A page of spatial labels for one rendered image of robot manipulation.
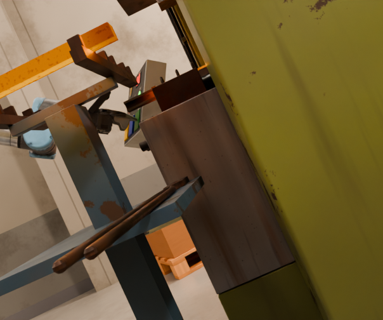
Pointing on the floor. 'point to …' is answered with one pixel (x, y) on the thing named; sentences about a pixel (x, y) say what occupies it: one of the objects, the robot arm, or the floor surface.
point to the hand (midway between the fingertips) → (133, 117)
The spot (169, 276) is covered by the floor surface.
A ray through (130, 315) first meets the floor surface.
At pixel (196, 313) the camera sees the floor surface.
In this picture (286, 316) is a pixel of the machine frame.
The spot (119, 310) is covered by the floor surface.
